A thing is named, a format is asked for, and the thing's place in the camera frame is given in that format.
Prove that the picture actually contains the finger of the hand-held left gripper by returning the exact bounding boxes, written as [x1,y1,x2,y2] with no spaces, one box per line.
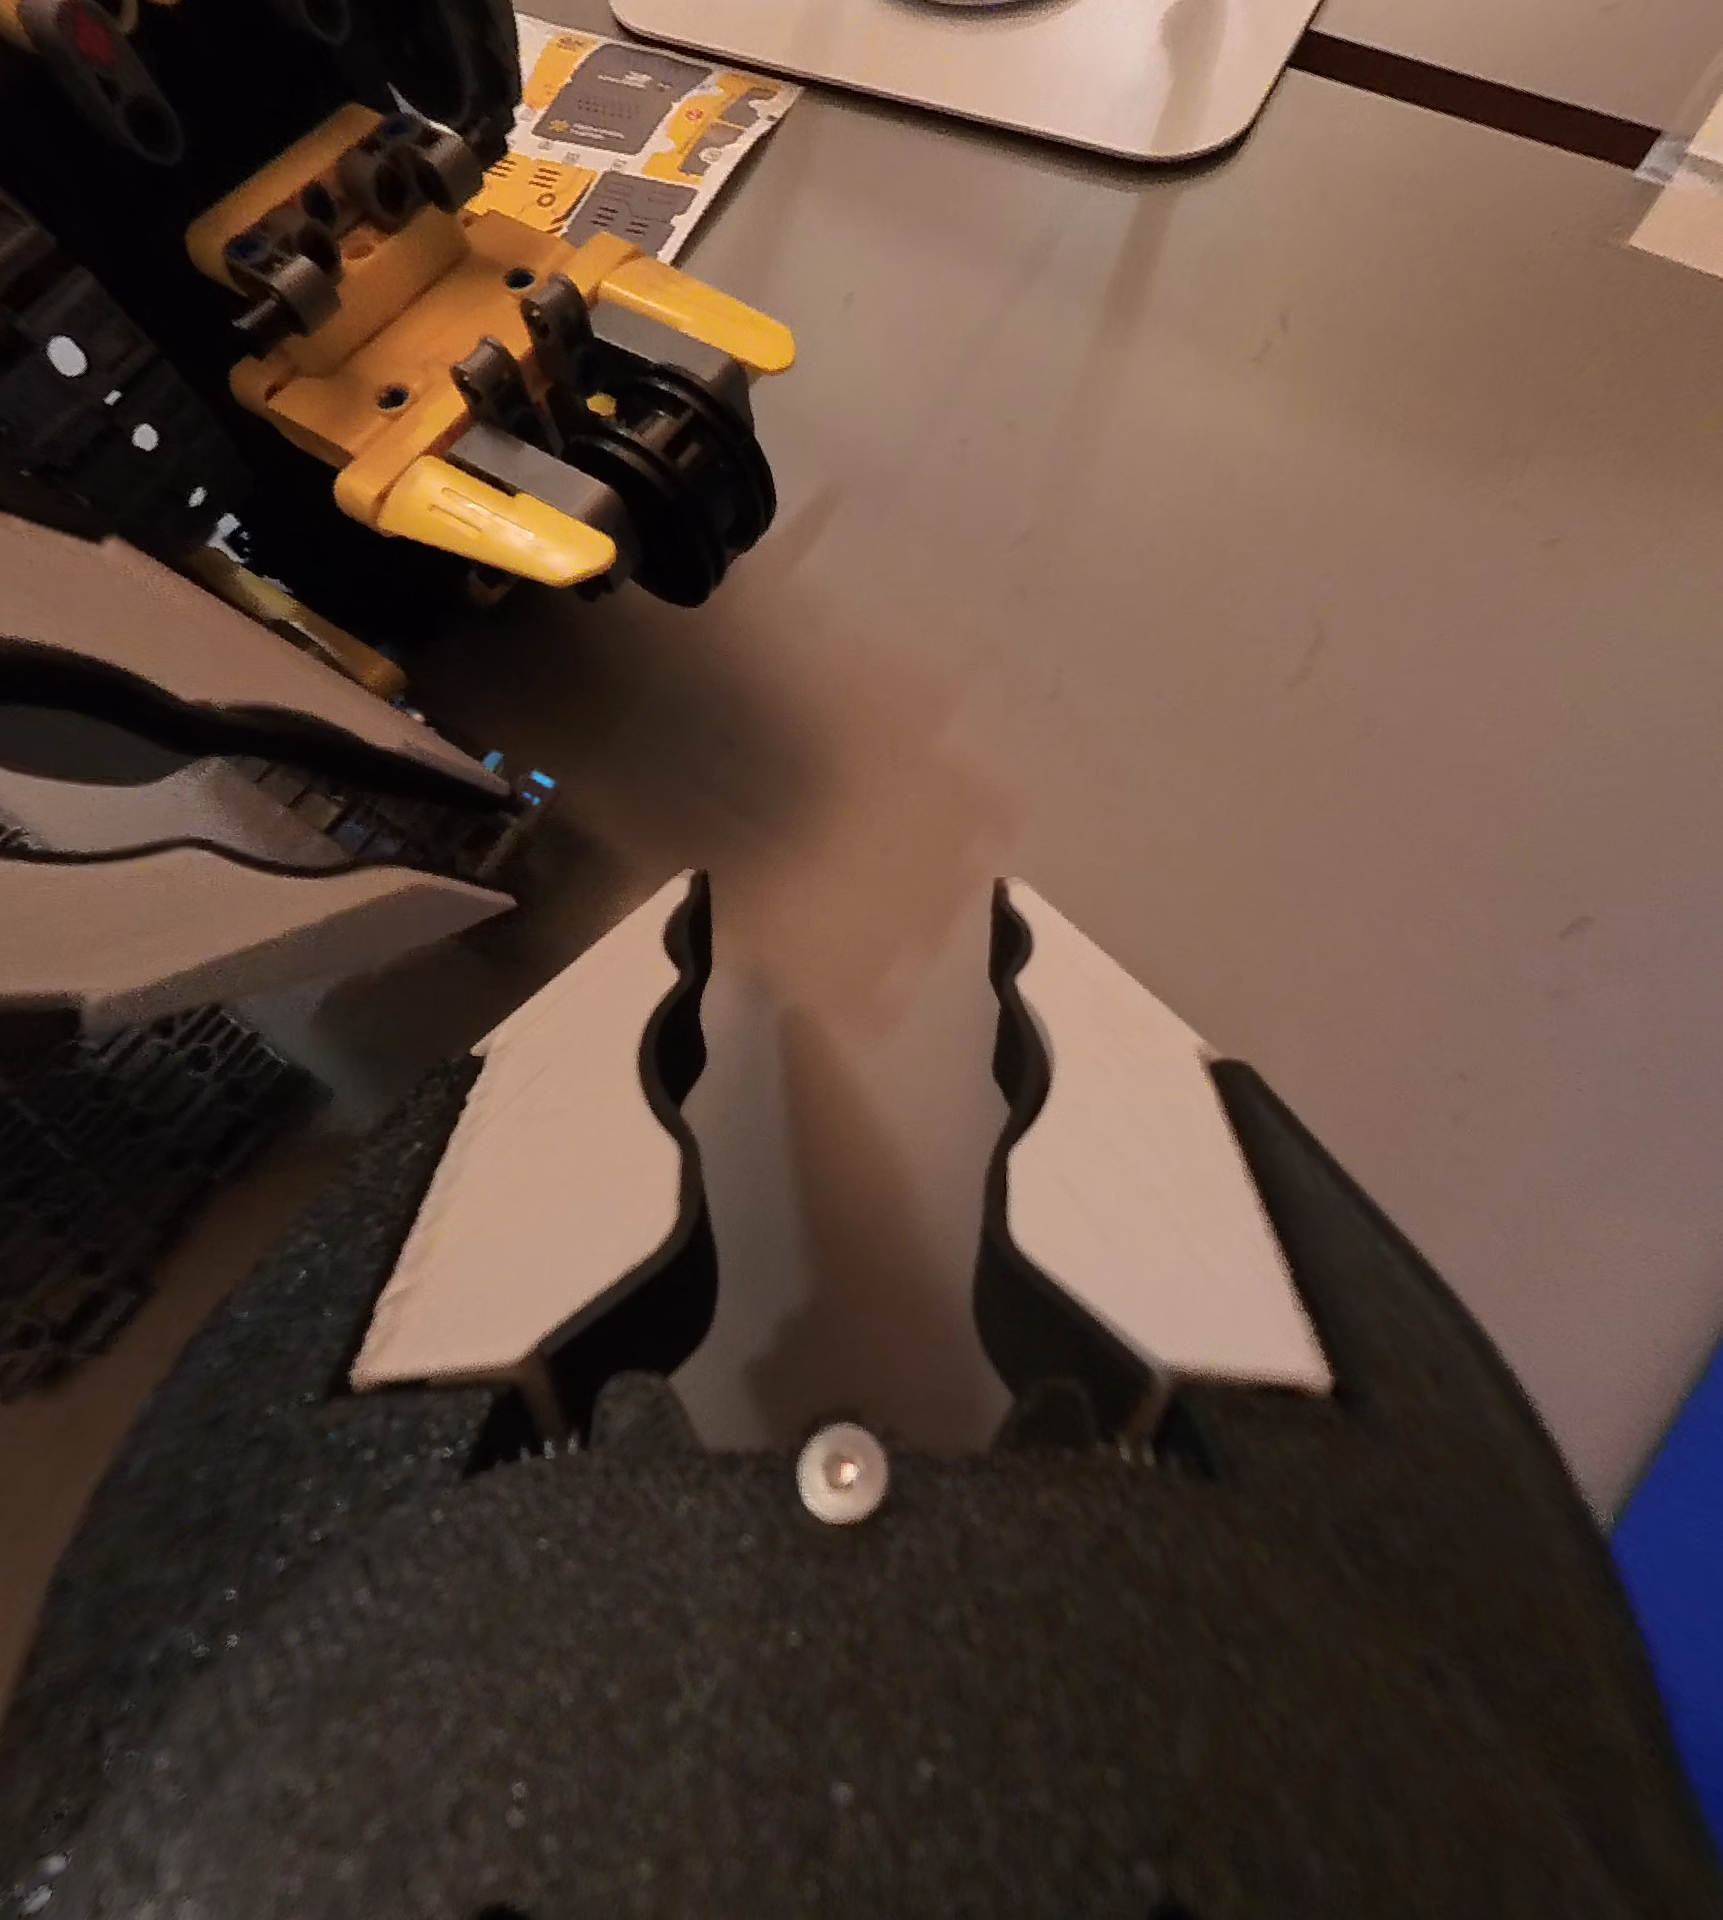
[0,710,527,1045]
[0,481,527,813]

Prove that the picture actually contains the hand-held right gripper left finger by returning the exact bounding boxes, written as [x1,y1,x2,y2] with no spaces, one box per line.
[345,872,729,1449]

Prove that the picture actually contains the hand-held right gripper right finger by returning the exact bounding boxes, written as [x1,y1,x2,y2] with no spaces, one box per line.
[967,874,1338,1449]

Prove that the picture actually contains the yellow toy brick robot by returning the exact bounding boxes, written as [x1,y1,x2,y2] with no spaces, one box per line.
[0,0,794,700]

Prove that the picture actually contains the loose grey track strip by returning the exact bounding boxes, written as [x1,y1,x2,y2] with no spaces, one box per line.
[0,1001,331,1199]
[0,1037,223,1404]

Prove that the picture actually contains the printed instruction sheet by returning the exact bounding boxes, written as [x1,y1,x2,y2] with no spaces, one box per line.
[512,18,801,266]

